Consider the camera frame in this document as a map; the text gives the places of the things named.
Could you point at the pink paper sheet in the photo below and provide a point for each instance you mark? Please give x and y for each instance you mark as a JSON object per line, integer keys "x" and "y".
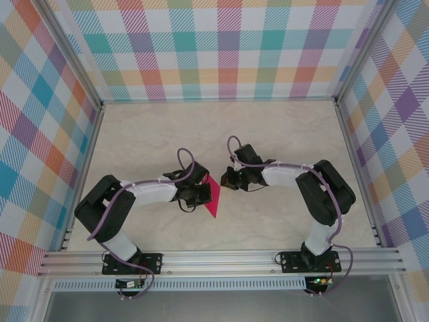
{"x": 216, "y": 198}

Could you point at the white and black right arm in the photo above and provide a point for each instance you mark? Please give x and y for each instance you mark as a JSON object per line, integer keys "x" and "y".
{"x": 285, "y": 176}

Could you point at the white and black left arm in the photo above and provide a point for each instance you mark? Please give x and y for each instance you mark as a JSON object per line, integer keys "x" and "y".
{"x": 151, "y": 192}

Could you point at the small circuit board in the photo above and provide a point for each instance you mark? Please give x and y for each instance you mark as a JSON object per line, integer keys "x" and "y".
{"x": 320, "y": 281}
{"x": 129, "y": 284}

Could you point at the grey metal panel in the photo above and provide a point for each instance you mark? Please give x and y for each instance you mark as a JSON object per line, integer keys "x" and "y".
{"x": 218, "y": 307}

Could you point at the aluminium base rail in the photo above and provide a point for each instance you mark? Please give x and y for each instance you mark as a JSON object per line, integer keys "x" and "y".
{"x": 218, "y": 261}

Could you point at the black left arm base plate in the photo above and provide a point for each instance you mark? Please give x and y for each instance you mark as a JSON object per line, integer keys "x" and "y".
{"x": 152, "y": 263}

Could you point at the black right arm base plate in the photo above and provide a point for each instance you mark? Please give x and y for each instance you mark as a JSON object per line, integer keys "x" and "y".
{"x": 290, "y": 261}

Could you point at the aluminium side rail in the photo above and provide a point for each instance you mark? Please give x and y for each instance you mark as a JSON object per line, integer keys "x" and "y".
{"x": 358, "y": 174}
{"x": 85, "y": 161}

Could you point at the aluminium frame post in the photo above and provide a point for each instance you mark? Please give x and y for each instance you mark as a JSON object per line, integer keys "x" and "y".
{"x": 365, "y": 50}
{"x": 72, "y": 57}

